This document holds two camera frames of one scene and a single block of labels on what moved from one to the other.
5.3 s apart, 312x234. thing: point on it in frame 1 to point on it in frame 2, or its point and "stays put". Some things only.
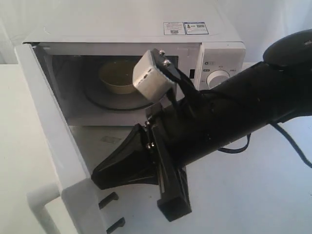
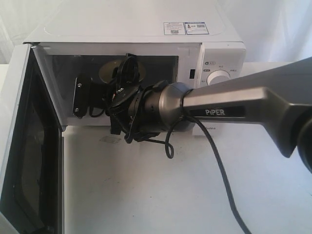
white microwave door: (75, 201) to (31, 200)
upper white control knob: (216, 77) stays put
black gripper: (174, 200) to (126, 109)
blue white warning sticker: (185, 28) stays put
